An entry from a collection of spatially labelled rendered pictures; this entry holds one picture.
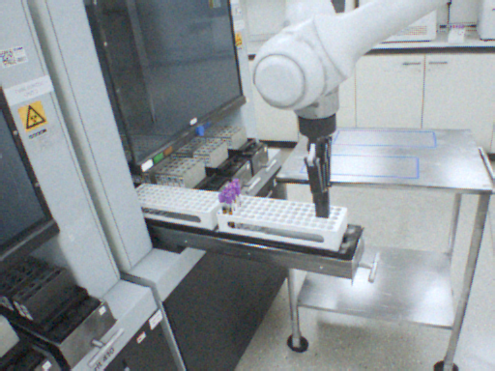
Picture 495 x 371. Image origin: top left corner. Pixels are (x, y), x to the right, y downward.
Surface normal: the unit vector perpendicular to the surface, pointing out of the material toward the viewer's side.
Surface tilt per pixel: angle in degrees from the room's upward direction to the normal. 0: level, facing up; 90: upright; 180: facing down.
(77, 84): 90
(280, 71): 95
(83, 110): 90
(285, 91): 94
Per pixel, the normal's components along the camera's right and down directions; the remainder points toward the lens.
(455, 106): -0.43, 0.47
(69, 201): 0.89, 0.10
